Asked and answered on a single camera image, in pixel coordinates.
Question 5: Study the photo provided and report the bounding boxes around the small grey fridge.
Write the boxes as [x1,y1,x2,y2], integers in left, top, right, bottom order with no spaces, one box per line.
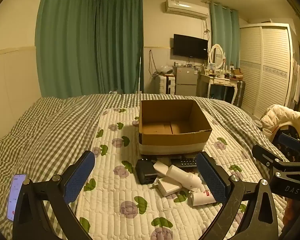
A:
[172,66,198,96]

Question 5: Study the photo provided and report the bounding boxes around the oval vanity mirror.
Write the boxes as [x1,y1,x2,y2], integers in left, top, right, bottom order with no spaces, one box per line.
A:
[208,44,226,70]

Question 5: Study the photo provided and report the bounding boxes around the white mop pole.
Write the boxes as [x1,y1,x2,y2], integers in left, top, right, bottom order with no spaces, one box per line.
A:
[137,55,143,94]

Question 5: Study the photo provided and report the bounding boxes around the white power adapter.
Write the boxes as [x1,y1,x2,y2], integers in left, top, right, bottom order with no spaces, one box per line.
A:
[152,177,182,197]

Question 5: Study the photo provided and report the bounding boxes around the white air conditioner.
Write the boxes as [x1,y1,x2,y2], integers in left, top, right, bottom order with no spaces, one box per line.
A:
[164,0,209,19]

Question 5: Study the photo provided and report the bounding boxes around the white louvred wardrobe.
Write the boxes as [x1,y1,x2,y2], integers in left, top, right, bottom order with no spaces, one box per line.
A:
[239,23,298,118]

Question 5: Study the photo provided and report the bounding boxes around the green curtain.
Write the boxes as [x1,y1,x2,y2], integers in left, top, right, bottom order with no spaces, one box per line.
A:
[95,0,143,95]
[209,2,240,67]
[35,0,100,98]

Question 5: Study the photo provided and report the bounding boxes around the floral quilted mat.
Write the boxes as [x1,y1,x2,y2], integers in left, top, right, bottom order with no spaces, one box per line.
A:
[76,107,287,240]

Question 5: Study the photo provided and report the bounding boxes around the small white red-label bottle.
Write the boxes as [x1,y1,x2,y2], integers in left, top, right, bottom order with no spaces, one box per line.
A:
[189,190,217,206]

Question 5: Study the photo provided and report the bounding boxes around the air conditioner cable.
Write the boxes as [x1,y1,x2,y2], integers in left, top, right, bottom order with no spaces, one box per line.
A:
[202,19,212,40]

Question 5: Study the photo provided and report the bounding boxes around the black charger block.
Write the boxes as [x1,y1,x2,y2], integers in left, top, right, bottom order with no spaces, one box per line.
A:
[135,158,158,185]

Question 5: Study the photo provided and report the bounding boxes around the hanging wall cables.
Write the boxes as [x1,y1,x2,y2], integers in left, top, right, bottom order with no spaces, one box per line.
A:
[149,50,160,78]

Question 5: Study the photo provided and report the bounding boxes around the smartphone with lit screen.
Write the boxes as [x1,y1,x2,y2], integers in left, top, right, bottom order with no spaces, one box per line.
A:
[7,173,28,222]

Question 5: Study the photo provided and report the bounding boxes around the hanging white towels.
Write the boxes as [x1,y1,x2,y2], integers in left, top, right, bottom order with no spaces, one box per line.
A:
[291,60,300,103]

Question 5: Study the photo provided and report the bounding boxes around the black wall television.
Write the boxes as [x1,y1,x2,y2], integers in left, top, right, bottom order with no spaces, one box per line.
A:
[173,34,208,60]

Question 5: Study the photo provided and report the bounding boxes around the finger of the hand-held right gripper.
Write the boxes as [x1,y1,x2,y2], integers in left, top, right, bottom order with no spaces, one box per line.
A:
[277,129,300,165]
[252,144,290,168]

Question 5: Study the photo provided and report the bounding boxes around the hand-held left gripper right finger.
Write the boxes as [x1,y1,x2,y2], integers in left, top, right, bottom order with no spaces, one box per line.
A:
[195,151,279,240]

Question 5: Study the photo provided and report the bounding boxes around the white dressing table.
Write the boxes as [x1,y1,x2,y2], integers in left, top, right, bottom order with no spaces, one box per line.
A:
[199,72,239,105]

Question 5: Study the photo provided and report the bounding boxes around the dark suitcase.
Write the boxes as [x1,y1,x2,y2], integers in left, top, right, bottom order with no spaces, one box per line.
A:
[232,80,246,108]

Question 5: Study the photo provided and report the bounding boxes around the black remote control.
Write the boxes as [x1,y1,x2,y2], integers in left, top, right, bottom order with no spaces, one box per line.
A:
[170,157,198,168]

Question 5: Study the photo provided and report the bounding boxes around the white suitcase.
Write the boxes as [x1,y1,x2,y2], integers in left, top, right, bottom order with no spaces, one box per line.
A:
[158,74,176,95]

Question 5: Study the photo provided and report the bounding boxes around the white plastic bottle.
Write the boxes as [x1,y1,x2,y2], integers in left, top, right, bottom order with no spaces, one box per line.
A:
[153,160,205,190]

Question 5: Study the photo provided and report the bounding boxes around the white puffer jacket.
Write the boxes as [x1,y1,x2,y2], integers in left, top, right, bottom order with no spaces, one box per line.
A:
[260,104,300,139]

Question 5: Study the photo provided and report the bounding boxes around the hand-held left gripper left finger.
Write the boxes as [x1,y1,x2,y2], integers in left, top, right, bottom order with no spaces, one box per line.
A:
[12,150,96,240]

